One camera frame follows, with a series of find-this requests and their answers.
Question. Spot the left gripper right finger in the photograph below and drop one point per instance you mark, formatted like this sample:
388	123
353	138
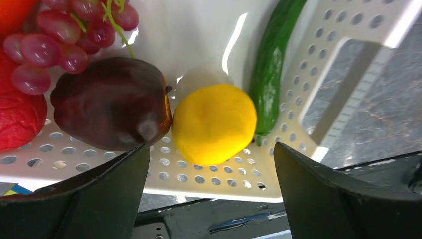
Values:
374	200

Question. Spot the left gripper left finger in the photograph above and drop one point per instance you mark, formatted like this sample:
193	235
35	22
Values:
101	203

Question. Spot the yellow lemon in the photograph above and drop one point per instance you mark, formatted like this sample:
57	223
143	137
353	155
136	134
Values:
213	124

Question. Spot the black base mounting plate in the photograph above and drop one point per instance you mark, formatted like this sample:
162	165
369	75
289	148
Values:
214	219

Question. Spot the dark red apple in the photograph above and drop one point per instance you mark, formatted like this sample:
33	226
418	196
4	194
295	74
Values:
115	104

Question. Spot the red strawberry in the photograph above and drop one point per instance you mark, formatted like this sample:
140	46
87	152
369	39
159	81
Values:
22	116

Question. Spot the green cucumber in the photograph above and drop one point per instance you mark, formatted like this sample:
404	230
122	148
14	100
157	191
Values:
264	87

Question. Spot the red grape bunch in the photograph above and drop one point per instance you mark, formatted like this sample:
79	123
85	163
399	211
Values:
64	35

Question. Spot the white perforated plastic basket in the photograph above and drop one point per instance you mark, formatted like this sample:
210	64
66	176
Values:
351	89

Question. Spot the orange carrot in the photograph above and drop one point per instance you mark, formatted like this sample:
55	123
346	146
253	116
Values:
13	14

